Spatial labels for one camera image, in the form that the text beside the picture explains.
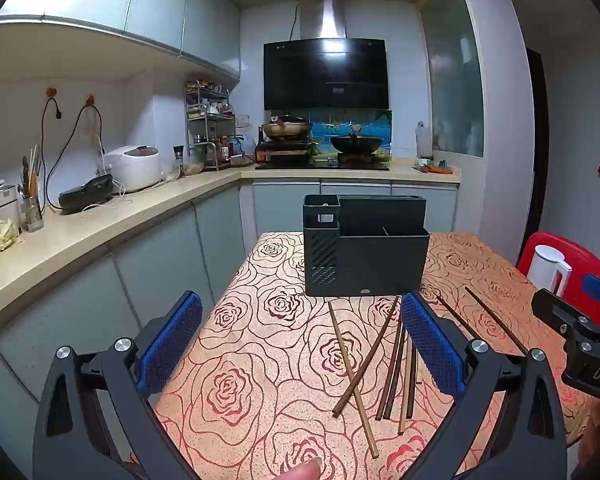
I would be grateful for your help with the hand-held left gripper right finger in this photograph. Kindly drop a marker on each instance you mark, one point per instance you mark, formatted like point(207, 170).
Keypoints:
point(432, 345)

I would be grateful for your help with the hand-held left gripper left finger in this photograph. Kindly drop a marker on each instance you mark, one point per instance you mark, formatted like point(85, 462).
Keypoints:
point(172, 340)

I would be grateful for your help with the light bamboo chopstick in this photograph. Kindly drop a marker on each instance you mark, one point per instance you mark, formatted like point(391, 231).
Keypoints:
point(406, 390)
point(419, 372)

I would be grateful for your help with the dark brown chopstick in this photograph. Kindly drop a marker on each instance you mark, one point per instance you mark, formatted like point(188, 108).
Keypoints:
point(452, 314)
point(495, 319)
point(396, 375)

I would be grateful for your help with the dark curved chopstick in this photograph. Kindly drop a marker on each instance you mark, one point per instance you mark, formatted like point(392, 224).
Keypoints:
point(375, 350)

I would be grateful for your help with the dark grey utensil holder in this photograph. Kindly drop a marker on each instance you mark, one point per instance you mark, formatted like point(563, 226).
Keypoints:
point(370, 265)

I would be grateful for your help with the person's left hand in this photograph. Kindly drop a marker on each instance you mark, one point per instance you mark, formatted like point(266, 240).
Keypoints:
point(302, 471)

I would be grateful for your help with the white electric kettle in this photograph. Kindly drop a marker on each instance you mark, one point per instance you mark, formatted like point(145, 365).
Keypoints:
point(547, 267)

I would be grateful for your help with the red plastic stool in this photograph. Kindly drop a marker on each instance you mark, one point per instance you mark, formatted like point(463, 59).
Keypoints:
point(575, 255)

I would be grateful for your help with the grey lower cabinets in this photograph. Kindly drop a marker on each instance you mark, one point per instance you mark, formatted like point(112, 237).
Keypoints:
point(165, 255)

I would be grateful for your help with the grey cabinets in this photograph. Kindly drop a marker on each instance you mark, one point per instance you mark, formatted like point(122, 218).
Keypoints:
point(165, 255)
point(130, 0)

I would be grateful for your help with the rose-printed tablecloth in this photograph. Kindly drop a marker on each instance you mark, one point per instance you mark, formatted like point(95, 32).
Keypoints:
point(280, 360)

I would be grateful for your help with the beige kitchen countertop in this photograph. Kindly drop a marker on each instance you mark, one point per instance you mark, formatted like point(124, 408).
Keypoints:
point(130, 215)

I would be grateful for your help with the dark door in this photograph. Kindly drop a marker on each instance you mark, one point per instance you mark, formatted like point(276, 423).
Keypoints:
point(537, 150)

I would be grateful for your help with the black countertop appliance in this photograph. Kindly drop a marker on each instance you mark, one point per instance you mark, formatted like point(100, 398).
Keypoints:
point(85, 195)

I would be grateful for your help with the glass bowl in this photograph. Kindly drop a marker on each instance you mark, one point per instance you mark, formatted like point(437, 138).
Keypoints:
point(194, 166)

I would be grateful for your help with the orange dish tray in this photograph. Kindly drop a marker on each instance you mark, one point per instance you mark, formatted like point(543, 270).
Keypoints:
point(437, 169)

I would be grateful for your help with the white rice cooker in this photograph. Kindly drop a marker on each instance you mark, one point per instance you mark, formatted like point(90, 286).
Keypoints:
point(132, 167)

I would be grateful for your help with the metal utensil cup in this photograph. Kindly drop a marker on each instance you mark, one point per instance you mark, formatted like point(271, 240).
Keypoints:
point(32, 212)

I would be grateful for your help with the red label sauce bottle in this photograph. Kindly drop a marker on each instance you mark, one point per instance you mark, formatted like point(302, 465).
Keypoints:
point(224, 150)

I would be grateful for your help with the pale cabbage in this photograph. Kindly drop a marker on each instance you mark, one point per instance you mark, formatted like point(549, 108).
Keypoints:
point(2, 237)

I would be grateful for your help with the white plastic bottle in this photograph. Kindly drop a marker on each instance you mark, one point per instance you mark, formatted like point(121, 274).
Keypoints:
point(423, 142)

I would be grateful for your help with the black gas hob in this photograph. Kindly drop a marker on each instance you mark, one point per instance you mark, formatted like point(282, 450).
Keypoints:
point(325, 166)

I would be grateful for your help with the black wok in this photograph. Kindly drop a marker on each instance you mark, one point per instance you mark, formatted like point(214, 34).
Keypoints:
point(356, 142)

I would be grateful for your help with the portable cooker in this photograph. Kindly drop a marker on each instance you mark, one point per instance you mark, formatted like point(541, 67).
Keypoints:
point(282, 151)

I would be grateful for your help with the metal spice rack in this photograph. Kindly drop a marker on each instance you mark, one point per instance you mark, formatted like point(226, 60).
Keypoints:
point(210, 115)

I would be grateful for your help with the golden wok with lid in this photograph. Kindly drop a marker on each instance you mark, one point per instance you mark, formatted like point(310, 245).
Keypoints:
point(286, 129)

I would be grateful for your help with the frosted glass window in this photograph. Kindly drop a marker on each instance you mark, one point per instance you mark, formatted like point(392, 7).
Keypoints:
point(452, 70)

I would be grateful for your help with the black glass range hood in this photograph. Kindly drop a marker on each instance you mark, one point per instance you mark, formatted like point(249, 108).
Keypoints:
point(325, 75)

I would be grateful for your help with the grey upper cabinets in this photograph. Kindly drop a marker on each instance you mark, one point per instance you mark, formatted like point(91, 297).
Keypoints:
point(130, 0)

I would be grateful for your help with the steel hood chimney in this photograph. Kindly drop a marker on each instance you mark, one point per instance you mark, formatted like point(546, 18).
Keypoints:
point(324, 17)

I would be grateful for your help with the white wall socket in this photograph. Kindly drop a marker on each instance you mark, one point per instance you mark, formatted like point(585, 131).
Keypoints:
point(242, 121)

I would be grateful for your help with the blue ocean wall sticker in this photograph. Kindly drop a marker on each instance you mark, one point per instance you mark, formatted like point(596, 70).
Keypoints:
point(325, 125)

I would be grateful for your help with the orange wall hook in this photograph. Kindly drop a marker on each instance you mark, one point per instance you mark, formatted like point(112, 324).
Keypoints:
point(51, 91)
point(89, 99)

